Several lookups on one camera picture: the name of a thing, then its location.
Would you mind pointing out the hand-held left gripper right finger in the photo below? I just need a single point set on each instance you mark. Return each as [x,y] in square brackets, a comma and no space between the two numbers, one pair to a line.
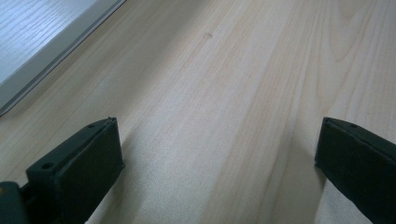
[358,168]

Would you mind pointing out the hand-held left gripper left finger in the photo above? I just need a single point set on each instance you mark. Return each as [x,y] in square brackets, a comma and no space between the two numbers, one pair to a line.
[77,174]

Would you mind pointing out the white wood-grain board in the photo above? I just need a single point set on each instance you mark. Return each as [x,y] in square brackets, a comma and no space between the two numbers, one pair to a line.
[28,37]

